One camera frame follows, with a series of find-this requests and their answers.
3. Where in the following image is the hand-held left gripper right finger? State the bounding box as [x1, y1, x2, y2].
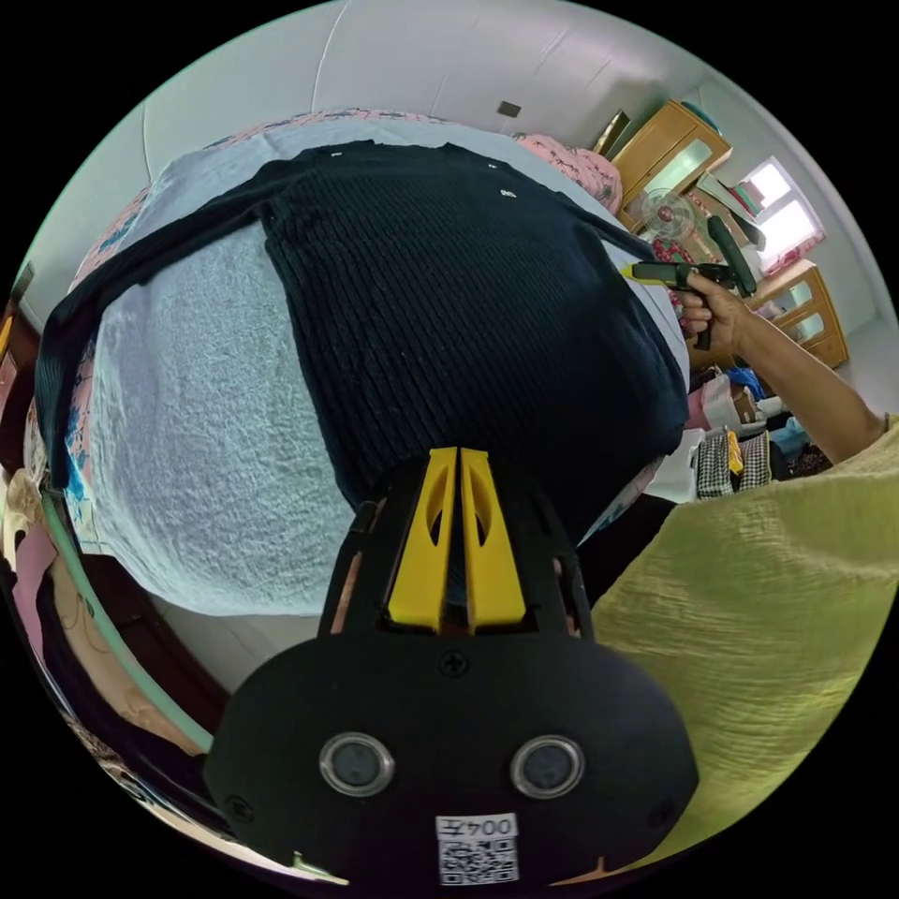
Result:
[460, 447, 527, 628]

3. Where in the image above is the person's right forearm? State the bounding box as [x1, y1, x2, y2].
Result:
[735, 308, 892, 466]

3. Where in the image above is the person's right hand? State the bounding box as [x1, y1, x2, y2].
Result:
[676, 270, 759, 355]

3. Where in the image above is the pile of clothes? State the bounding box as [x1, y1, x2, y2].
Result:
[686, 363, 833, 486]

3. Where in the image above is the tall wooden cupboard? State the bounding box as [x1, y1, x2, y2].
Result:
[609, 97, 733, 234]

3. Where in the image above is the window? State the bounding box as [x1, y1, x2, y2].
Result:
[738, 156, 824, 273]

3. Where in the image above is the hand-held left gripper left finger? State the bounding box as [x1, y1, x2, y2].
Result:
[387, 447, 459, 627]

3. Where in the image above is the checkered bag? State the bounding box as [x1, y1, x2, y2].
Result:
[695, 426, 774, 501]

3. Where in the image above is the low wooden cupboard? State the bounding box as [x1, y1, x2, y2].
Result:
[744, 259, 851, 372]

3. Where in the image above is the person's body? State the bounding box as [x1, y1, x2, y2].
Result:
[588, 412, 899, 876]

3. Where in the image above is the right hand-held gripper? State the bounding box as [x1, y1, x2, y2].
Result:
[620, 260, 735, 352]

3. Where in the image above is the black ribbed long sleeve sweater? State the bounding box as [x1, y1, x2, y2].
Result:
[33, 140, 691, 546]

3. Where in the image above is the basket with green rim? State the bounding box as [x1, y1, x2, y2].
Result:
[0, 463, 215, 781]

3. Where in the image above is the pink electric fan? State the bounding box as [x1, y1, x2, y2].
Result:
[635, 184, 698, 243]

